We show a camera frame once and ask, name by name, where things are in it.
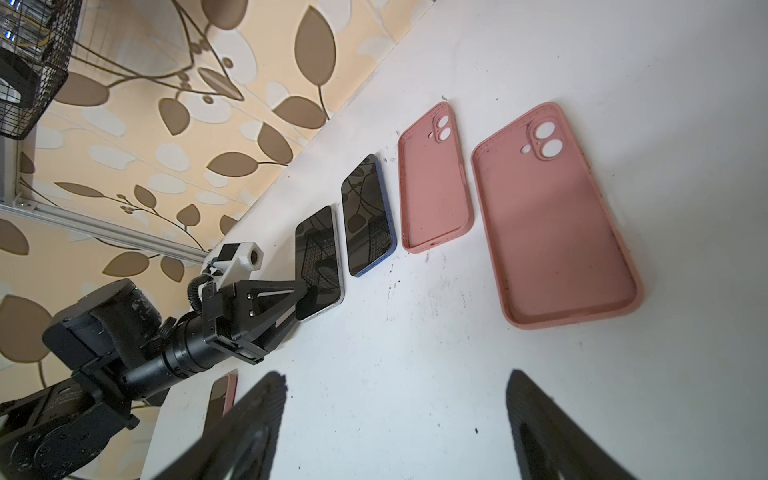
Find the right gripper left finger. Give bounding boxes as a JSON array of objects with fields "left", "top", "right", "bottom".
[{"left": 157, "top": 371, "right": 288, "bottom": 480}]

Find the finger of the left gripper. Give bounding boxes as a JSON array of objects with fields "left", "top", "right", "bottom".
[
  {"left": 246, "top": 280, "right": 307, "bottom": 300},
  {"left": 251, "top": 296, "right": 299, "bottom": 348}
]

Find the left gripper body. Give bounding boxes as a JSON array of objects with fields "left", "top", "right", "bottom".
[{"left": 119, "top": 278, "right": 301, "bottom": 397}]

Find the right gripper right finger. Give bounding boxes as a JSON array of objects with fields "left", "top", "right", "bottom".
[{"left": 506, "top": 369, "right": 633, "bottom": 480}]

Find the phone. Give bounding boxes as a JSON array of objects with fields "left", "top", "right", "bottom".
[
  {"left": 295, "top": 205, "right": 344, "bottom": 321},
  {"left": 203, "top": 370, "right": 238, "bottom": 433},
  {"left": 341, "top": 154, "right": 397, "bottom": 277}
]

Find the pink phone case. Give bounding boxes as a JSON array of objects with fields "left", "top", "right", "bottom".
[
  {"left": 397, "top": 101, "right": 474, "bottom": 254},
  {"left": 471, "top": 102, "right": 644, "bottom": 330}
]

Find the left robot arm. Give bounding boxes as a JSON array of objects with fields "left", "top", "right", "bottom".
[{"left": 1, "top": 275, "right": 307, "bottom": 479}]

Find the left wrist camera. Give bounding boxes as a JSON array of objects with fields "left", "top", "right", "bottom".
[{"left": 202, "top": 242, "right": 263, "bottom": 288}]

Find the aluminium frame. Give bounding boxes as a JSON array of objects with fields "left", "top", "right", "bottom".
[{"left": 0, "top": 137, "right": 208, "bottom": 265}]

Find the back wire basket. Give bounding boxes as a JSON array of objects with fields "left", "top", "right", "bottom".
[{"left": 1, "top": 0, "right": 82, "bottom": 140}]

